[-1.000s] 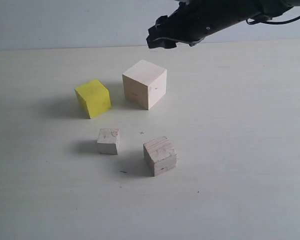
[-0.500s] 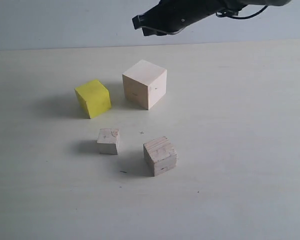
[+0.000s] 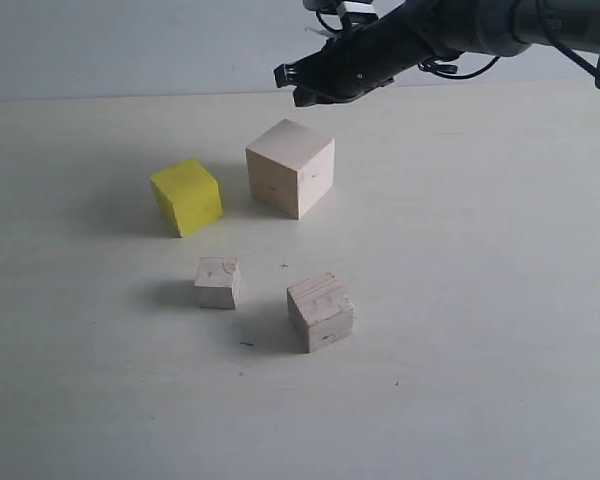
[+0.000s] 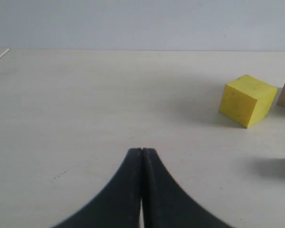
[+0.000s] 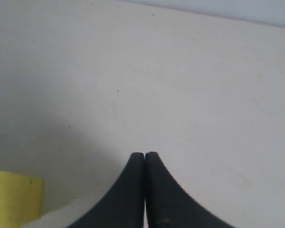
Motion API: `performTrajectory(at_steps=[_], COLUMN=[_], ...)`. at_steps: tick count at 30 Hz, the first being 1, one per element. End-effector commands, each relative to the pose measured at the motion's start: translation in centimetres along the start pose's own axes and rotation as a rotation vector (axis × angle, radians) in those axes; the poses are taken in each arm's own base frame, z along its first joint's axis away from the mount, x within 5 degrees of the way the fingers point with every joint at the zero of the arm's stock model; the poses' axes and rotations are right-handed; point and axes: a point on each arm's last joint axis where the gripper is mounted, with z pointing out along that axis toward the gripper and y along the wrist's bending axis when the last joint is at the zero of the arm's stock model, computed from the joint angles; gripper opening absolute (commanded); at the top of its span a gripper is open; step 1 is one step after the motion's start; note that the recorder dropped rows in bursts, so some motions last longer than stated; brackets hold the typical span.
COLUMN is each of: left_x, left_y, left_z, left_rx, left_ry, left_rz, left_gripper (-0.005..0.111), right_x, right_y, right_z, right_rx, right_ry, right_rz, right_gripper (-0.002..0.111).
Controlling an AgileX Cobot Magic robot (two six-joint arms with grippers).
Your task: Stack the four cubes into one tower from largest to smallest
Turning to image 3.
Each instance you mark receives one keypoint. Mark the medium grained wooden cube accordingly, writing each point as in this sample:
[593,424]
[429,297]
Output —
[320,310]

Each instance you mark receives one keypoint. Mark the large pale wooden cube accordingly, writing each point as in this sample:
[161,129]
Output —
[291,167]

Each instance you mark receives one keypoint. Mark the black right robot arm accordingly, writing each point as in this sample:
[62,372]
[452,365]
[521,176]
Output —
[498,29]

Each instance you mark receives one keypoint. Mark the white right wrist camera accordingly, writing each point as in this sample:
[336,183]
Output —
[343,9]

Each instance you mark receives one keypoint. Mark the smallest pale wooden cube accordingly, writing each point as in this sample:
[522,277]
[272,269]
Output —
[217,282]

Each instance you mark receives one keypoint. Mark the yellow cube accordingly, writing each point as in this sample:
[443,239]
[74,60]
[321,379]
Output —
[188,196]

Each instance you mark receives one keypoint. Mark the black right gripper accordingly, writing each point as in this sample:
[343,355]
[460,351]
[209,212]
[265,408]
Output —
[359,60]

